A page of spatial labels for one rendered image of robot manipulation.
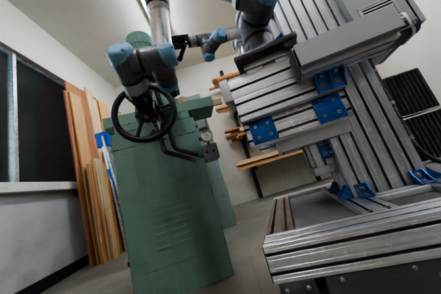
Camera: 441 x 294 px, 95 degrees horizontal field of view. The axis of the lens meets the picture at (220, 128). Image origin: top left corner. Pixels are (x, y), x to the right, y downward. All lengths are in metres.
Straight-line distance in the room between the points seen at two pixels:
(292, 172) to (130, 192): 2.97
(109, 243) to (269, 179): 2.39
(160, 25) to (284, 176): 3.17
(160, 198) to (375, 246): 0.84
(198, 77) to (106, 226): 2.83
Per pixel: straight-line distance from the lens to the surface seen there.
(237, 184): 3.53
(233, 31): 1.41
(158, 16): 0.92
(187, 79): 4.08
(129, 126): 1.18
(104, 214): 2.53
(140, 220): 1.11
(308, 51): 0.66
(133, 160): 1.13
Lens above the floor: 0.42
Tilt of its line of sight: 14 degrees up
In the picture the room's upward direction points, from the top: 16 degrees counter-clockwise
